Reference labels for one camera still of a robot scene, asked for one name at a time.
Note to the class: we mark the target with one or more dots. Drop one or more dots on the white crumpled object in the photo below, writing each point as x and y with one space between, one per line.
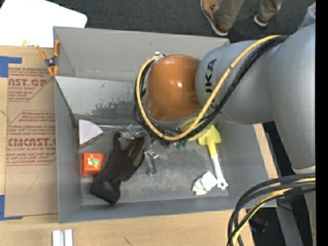
206 182

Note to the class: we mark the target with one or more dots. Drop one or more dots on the orange cube with green print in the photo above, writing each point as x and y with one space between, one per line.
88 170

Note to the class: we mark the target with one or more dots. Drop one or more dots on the dark brown glove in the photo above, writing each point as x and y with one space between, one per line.
120 168

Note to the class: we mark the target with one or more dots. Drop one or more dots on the white triangular block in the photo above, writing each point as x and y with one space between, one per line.
87 132

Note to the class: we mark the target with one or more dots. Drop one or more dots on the brown cardboard board red print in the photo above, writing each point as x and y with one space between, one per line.
30 183

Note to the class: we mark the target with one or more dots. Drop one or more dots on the person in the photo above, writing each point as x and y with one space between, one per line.
228 11

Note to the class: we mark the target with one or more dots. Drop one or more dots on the grey metal bin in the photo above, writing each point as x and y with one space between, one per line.
174 170

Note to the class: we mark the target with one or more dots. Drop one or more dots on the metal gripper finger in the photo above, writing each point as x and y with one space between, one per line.
134 131
151 163

